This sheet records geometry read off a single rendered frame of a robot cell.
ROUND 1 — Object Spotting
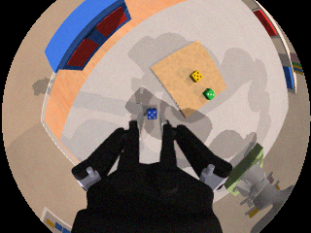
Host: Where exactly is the green die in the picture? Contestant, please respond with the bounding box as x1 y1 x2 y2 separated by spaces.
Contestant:
202 88 216 100

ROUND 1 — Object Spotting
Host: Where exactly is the tan square mat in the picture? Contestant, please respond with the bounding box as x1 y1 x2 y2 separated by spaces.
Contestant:
151 41 226 117

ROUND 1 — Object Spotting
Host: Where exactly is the yellow die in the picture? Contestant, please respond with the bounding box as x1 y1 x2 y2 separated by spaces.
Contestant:
190 70 203 83

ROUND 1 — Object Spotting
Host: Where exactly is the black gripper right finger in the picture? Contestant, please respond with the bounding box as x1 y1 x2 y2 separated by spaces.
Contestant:
157 111 232 197

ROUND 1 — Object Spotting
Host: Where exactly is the blue die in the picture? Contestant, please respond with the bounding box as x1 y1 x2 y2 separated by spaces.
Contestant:
147 108 157 119

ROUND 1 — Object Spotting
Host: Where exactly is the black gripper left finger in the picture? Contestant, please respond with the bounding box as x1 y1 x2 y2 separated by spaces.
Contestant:
71 112 145 196

